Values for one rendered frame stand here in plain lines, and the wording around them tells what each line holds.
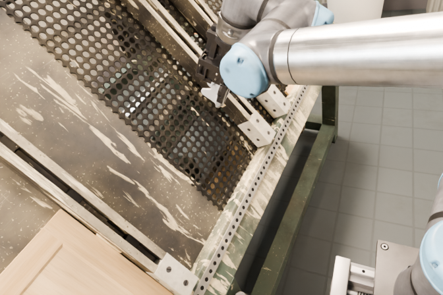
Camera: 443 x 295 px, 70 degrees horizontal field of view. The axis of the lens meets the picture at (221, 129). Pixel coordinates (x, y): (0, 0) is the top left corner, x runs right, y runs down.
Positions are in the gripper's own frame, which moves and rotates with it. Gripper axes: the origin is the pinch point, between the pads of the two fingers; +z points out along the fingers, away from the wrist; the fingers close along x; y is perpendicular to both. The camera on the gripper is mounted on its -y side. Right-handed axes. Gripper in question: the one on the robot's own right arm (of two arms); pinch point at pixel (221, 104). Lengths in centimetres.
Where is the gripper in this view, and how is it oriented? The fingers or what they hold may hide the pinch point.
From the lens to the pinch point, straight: 78.7
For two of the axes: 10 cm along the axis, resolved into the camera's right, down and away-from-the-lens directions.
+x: -3.7, 6.9, -6.2
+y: -9.0, -4.2, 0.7
